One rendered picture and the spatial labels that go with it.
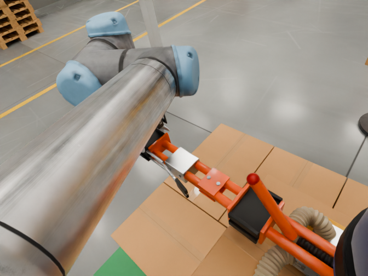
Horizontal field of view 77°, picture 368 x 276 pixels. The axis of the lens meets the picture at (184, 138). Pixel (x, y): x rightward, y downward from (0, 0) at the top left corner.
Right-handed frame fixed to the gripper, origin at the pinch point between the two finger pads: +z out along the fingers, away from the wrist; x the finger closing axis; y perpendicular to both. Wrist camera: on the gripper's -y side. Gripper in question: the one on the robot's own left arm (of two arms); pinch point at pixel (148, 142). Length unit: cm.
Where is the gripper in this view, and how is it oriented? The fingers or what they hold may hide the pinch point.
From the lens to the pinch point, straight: 69.2
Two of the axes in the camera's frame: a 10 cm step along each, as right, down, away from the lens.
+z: 1.6, 6.8, 7.2
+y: 7.2, 4.2, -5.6
